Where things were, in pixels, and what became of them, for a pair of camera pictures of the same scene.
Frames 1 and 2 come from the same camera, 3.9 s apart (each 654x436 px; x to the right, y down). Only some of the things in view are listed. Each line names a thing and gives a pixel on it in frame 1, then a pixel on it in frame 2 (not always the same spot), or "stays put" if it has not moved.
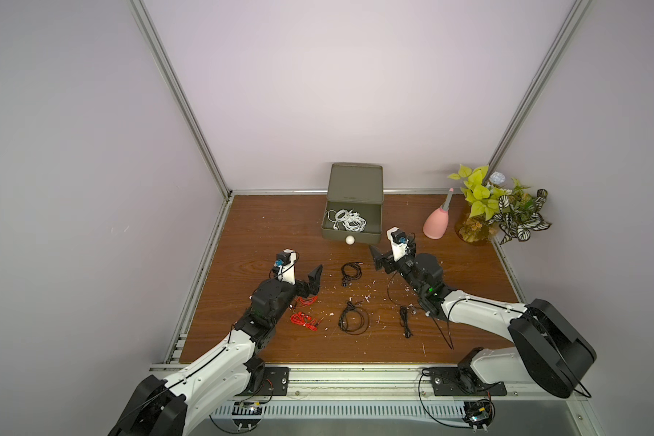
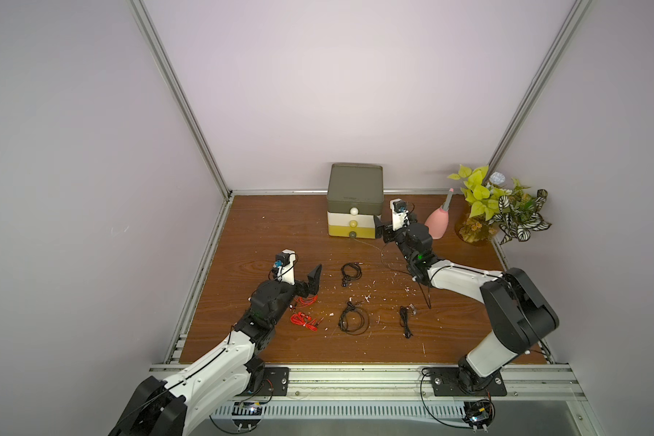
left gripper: [310, 287] stays put
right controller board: [479, 413] stays put
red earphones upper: [307, 302] stays put
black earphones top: [346, 280] stays put
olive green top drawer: [371, 234] → [355, 203]
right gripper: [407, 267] → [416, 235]
